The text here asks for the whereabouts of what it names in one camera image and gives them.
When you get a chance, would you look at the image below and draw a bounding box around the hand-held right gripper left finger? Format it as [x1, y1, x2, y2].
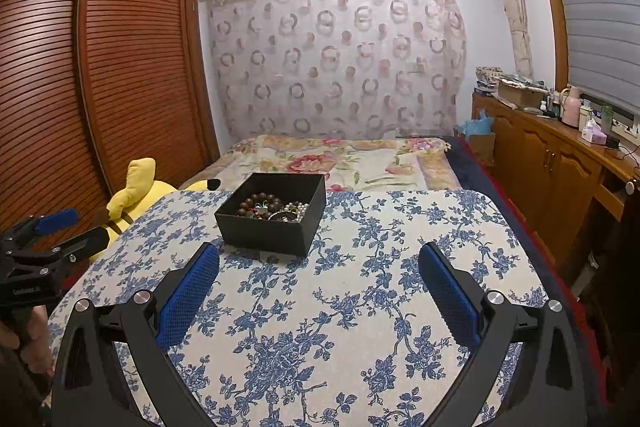
[50, 241, 221, 427]

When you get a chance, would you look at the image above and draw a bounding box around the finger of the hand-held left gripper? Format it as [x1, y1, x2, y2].
[30, 227, 111, 266]
[0, 208, 81, 254]

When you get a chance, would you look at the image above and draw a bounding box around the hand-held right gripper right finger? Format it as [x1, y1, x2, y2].
[417, 241, 598, 427]

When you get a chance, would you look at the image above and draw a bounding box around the black jewelry box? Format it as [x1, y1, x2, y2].
[214, 172, 327, 258]

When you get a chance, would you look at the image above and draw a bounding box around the brown wooden bead bracelet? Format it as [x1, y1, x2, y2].
[236, 192, 282, 220]

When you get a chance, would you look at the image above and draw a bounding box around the white pearl necklace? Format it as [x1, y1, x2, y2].
[284, 202, 310, 224]

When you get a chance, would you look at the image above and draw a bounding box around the person's left hand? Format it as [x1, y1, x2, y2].
[0, 306, 55, 375]

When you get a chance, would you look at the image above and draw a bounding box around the yellow plush toy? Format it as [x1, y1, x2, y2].
[102, 158, 222, 238]

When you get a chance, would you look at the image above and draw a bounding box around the blue floral tablecloth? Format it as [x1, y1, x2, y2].
[47, 189, 551, 427]

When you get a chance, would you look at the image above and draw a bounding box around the brown slatted wooden wardrobe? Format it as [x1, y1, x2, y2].
[0, 0, 221, 253]

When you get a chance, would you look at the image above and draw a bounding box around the brown cardboard bin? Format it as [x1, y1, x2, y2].
[454, 127, 497, 165]

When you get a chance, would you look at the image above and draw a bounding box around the long wooden cabinet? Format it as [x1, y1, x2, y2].
[471, 92, 640, 268]

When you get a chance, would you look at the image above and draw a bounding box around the blue plastic bag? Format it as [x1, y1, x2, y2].
[459, 109, 496, 135]

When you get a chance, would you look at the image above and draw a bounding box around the floral bed blanket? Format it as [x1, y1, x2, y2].
[177, 134, 458, 192]

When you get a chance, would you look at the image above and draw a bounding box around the flat cardboard box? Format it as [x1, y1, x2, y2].
[497, 82, 546, 109]

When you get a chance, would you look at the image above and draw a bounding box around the stack of patterned boxes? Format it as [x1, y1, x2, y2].
[474, 67, 501, 96]

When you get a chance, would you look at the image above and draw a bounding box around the pink tissue box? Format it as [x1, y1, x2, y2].
[581, 119, 607, 145]

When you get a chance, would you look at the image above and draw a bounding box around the pink thermos jug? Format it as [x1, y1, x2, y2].
[561, 86, 583, 128]

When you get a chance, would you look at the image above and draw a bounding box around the grey window blind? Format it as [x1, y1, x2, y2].
[542, 0, 640, 108]

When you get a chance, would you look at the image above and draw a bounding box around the circle patterned wall cloth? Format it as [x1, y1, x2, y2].
[200, 0, 468, 142]

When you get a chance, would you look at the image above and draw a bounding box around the wooden window frame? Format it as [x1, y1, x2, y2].
[525, 0, 573, 94]

